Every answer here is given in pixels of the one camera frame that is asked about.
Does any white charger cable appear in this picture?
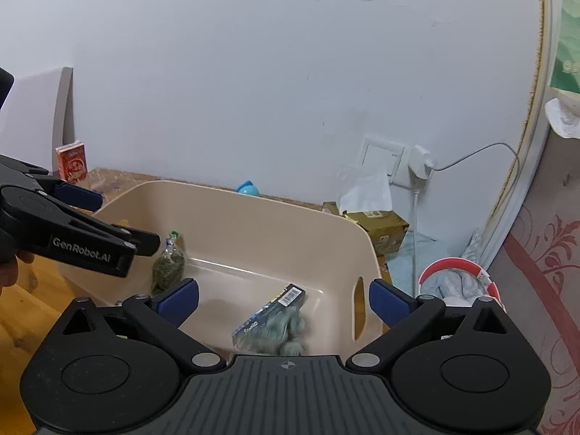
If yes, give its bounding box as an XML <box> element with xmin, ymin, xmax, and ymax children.
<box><xmin>434</xmin><ymin>142</ymin><xmax>521</xmax><ymax>211</ymax></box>

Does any red and white carton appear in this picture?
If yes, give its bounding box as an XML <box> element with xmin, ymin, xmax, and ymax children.
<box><xmin>55</xmin><ymin>142</ymin><xmax>89</xmax><ymax>186</ymax></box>

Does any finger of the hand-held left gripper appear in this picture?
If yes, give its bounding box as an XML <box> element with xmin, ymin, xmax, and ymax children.
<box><xmin>109</xmin><ymin>227</ymin><xmax>161</xmax><ymax>257</ymax></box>
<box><xmin>38</xmin><ymin>177</ymin><xmax>103</xmax><ymax>212</ymax></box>

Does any green tissue pack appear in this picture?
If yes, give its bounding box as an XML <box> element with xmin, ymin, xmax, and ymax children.
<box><xmin>547</xmin><ymin>0</ymin><xmax>580</xmax><ymax>97</ymax></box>

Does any clear plastic wrapper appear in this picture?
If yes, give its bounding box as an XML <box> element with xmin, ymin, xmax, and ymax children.
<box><xmin>337</xmin><ymin>163</ymin><xmax>393</xmax><ymax>215</ymax></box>

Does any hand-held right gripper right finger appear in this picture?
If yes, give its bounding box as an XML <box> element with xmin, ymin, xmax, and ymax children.
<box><xmin>347</xmin><ymin>278</ymin><xmax>522</xmax><ymax>374</ymax></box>

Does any beige plastic bin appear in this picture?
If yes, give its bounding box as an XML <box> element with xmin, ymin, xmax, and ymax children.
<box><xmin>59</xmin><ymin>180</ymin><xmax>386</xmax><ymax>355</ymax></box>

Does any white curved frame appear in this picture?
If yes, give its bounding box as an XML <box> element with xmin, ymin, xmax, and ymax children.
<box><xmin>479</xmin><ymin>0</ymin><xmax>566</xmax><ymax>273</ymax></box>

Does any red and white round basket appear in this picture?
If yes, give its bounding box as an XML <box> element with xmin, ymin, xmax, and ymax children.
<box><xmin>418</xmin><ymin>257</ymin><xmax>507</xmax><ymax>313</ymax></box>

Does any person's left hand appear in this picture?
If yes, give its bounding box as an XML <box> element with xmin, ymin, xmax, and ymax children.
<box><xmin>0</xmin><ymin>250</ymin><xmax>35</xmax><ymax>301</ymax></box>

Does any white wall socket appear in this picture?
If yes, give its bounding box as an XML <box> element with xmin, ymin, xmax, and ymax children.
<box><xmin>360</xmin><ymin>135</ymin><xmax>407</xmax><ymax>187</ymax></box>

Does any blue packet of green scourers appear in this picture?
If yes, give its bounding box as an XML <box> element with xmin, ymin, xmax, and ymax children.
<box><xmin>231</xmin><ymin>283</ymin><xmax>310</xmax><ymax>357</ymax></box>

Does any white board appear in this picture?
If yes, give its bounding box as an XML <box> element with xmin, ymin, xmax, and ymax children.
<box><xmin>0</xmin><ymin>67</ymin><xmax>74</xmax><ymax>173</ymax></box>

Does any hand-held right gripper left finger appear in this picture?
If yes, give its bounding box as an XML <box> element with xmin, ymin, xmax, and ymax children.
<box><xmin>54</xmin><ymin>278</ymin><xmax>227</xmax><ymax>374</ymax></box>

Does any grey cloth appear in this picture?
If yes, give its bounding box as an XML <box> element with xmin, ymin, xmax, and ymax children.
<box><xmin>425</xmin><ymin>272</ymin><xmax>482</xmax><ymax>305</ymax></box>

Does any light blue cloth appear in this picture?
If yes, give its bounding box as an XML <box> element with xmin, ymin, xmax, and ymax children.
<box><xmin>385</xmin><ymin>231</ymin><xmax>482</xmax><ymax>299</ymax></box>

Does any gold tissue box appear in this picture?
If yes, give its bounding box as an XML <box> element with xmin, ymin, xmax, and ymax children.
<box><xmin>323</xmin><ymin>202</ymin><xmax>410</xmax><ymax>255</ymax></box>

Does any clear bag of green herbs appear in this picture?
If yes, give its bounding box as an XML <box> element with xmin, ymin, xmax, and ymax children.
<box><xmin>151</xmin><ymin>230</ymin><xmax>187</xmax><ymax>294</ymax></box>

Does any white power cord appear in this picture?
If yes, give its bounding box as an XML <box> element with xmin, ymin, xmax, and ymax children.
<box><xmin>411</xmin><ymin>178</ymin><xmax>420</xmax><ymax>299</ymax></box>

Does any crumpled white tissue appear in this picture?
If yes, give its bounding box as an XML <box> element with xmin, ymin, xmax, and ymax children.
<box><xmin>544</xmin><ymin>97</ymin><xmax>580</xmax><ymax>140</ymax></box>

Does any white charger plug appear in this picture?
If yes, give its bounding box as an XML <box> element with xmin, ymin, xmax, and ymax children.
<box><xmin>409</xmin><ymin>144</ymin><xmax>438</xmax><ymax>180</ymax></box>

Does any red floral patterned cloth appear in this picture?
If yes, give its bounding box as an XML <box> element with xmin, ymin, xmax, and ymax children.
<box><xmin>490</xmin><ymin>127</ymin><xmax>580</xmax><ymax>435</ymax></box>

